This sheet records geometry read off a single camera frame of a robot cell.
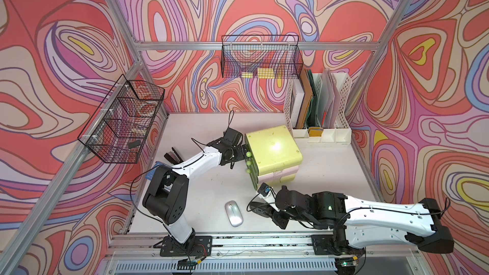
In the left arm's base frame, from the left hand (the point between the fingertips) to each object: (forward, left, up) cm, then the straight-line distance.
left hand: (242, 155), depth 91 cm
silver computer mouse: (-25, +3, -7) cm, 26 cm away
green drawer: (-7, -3, +11) cm, 13 cm away
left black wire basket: (-3, +49, +21) cm, 53 cm away
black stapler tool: (+4, +36, -7) cm, 37 cm away
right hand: (-28, -10, +6) cm, 31 cm away
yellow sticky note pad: (+31, -11, +26) cm, 42 cm away
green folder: (+16, -35, +7) cm, 40 cm away
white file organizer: (+25, -42, +6) cm, 49 cm away
